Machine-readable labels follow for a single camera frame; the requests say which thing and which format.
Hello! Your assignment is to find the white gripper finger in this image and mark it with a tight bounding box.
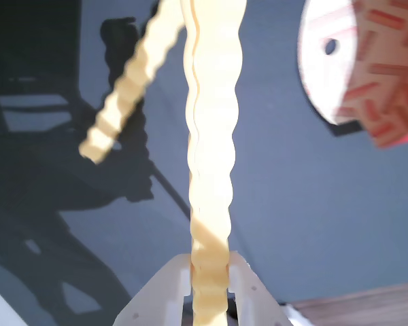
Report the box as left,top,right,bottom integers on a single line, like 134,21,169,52
114,253,193,326
227,250,292,326

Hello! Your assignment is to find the yellow crinkle-cut toy fry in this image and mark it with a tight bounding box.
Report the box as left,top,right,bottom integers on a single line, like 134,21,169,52
78,0,188,166
182,0,248,326

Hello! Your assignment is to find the dark grey mat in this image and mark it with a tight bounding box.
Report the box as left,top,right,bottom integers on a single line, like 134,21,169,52
0,0,408,326

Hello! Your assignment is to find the red fries carton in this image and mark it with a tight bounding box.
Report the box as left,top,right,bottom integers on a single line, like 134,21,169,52
296,0,408,150

